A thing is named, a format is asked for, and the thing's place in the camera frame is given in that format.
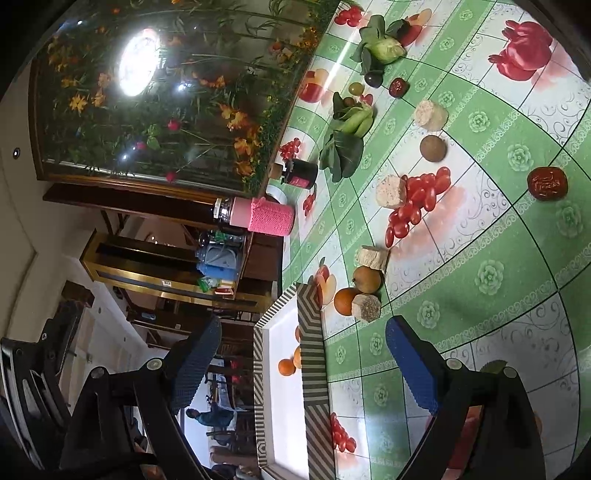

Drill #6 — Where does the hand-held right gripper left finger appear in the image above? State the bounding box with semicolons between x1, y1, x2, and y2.
58;315;223;480

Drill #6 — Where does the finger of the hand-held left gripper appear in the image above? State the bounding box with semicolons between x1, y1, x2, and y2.
0;302;86;444

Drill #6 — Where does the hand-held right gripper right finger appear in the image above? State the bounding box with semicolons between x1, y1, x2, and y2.
385;315;548;480

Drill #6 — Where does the beige cake piece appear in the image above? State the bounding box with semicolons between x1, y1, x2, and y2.
351;294;382;322

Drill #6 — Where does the brown pear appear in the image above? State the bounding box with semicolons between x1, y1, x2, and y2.
353;267;384;295

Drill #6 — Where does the striped-edge white tray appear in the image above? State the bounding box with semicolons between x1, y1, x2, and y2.
253;282;335;480

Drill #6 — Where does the round rice cake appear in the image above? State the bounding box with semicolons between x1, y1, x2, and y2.
355;246;391;271
413;99;450;131

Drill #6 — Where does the rice cake piece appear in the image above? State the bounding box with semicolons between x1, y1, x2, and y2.
375;174;408;210

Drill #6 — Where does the brown round fruit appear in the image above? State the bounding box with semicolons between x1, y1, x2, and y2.
419;135;448;163

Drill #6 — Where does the large red date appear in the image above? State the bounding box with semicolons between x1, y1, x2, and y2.
527;166;568;201

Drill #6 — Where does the blue thermos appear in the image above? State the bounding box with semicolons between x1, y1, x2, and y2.
196;263;238;280

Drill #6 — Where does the grey-blue thermos jug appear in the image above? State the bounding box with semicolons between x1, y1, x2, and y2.
198;244;241;271

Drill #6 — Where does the wooden cabinet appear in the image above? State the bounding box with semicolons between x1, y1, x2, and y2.
238;231;283;305

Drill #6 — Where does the bottle in pink knit sleeve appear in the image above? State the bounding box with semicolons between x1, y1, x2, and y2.
212;196;296;236

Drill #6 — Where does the black jar with pink label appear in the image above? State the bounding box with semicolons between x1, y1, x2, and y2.
270;158;319;189

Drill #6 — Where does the bok choy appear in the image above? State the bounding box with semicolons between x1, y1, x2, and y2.
318;92;366;182

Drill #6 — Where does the green pepper bunch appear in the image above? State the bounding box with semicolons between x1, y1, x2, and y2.
339;105;376;138

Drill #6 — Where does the glass flower display case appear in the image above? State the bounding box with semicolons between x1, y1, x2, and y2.
30;0;342;195

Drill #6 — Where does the green leafy cabbage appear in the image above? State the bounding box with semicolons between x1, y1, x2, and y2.
351;15;409;75

